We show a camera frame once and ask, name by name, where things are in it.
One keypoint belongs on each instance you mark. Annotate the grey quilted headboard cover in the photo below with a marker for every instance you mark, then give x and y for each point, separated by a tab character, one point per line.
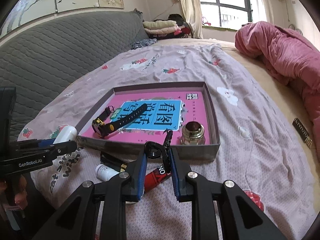
45	59

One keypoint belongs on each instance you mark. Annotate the pink strawberry bedsheet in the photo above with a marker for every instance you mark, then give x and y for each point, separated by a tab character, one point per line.
259	148

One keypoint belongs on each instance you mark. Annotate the dark patterned cloth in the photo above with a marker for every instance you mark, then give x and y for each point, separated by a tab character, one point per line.
143	43

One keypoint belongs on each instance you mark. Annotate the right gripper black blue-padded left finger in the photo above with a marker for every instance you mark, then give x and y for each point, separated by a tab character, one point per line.
78	215

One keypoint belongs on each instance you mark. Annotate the black gold small box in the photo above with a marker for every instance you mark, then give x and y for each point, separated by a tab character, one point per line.
113	162

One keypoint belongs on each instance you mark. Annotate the pink blue book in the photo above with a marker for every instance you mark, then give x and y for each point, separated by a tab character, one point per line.
168	108

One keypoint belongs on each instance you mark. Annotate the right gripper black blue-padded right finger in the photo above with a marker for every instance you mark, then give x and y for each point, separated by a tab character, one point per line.
219	210

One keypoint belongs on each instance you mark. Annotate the black mattress label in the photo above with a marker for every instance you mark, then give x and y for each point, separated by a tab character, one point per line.
302	131

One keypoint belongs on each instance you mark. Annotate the folded clothes pile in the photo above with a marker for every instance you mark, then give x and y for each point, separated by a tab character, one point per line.
174	27

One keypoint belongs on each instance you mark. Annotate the window with dark frame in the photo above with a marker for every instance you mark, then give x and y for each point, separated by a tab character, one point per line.
228	14

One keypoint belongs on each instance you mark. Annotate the brass glass jar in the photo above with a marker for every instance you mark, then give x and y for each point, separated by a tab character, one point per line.
193	134

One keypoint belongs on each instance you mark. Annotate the grey cardboard box tray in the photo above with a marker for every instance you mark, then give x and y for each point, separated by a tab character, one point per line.
187	152

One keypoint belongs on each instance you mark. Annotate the black hair clip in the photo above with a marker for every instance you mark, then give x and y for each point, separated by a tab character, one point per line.
154	150

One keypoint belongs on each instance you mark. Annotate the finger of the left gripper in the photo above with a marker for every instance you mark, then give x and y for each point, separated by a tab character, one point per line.
34	143
61	148

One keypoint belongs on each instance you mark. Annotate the pink quilted blanket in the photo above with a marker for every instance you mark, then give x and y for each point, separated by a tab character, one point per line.
290	58

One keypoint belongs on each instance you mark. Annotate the red black tube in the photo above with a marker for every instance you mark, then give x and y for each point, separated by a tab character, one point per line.
154	178

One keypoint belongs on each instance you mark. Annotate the cream curtain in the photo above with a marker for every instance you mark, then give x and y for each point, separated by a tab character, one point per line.
193	16

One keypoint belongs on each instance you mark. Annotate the beige mattress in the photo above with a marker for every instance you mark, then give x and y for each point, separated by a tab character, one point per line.
285	98

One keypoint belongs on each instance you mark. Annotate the black yellow wristwatch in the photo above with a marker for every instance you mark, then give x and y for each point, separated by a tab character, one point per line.
104	129

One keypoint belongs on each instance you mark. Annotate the small white pill bottle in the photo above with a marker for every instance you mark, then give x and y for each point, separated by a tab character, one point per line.
105	173

